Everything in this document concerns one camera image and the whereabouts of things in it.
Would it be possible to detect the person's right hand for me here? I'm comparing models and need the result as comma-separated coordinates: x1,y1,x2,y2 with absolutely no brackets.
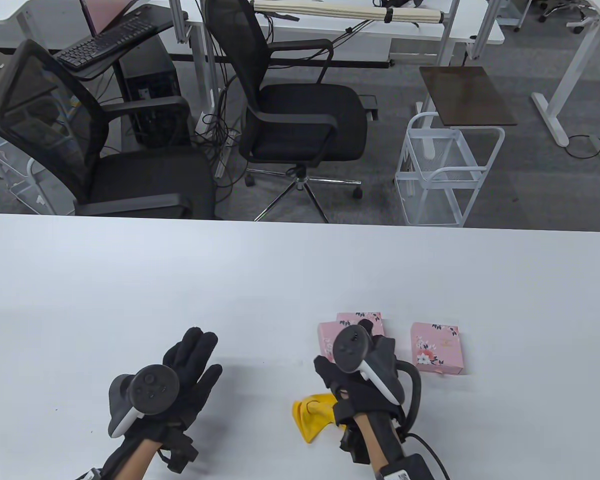
314,320,406,427

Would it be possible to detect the black mesh office chair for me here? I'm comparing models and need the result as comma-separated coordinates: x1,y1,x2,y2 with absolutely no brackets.
0,39,223,221

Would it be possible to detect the black office chair chrome base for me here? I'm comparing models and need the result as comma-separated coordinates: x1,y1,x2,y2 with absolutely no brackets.
203,0,379,223

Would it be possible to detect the pink floral jewelry box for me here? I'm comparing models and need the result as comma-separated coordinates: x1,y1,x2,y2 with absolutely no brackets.
336,312,387,337
317,320,362,359

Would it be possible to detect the black keyboard tray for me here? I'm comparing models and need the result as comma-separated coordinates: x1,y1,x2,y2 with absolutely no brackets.
55,10,188,81

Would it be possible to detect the dark wooden board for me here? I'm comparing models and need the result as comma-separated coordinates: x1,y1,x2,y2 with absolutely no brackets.
419,66,518,127

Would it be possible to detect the yellow cloth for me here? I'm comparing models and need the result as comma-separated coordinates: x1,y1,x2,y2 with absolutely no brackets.
292,393,349,445

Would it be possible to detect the distant chair base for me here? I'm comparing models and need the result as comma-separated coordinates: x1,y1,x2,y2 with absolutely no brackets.
538,0,600,35

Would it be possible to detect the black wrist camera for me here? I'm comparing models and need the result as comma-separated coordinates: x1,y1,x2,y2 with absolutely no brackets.
157,432,200,474
339,425,372,465

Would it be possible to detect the white wire cart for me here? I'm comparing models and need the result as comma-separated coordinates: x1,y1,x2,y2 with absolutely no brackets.
394,112,506,228
0,119,76,216

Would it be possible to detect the black glove cable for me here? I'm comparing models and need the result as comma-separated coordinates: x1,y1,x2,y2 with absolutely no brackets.
405,432,452,480

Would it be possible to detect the grey handheld controller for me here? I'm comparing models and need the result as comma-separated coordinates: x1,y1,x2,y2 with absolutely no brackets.
108,365,181,440
333,325,424,432

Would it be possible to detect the person's left hand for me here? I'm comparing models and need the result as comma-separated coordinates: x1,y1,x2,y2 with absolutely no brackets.
125,326,224,444

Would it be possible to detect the tangle of black cables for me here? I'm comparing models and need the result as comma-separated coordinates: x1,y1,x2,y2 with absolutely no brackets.
192,85,243,191

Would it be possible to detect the person's right forearm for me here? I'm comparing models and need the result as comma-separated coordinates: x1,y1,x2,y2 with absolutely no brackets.
354,412,407,477

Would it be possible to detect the white desk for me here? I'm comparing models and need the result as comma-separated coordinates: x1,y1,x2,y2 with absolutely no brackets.
0,0,176,51
531,0,600,183
170,0,506,108

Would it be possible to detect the person's left forearm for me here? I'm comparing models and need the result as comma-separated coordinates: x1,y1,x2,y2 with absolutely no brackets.
124,439,164,480

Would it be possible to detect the black computer tower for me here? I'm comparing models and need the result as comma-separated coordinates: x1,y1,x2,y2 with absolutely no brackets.
119,37,192,148

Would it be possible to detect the pink floral box sleeve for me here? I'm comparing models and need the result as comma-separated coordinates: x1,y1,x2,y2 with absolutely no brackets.
411,322,465,376

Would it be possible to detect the black keyboard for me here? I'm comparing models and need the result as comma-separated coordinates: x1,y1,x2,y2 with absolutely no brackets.
55,17,160,70

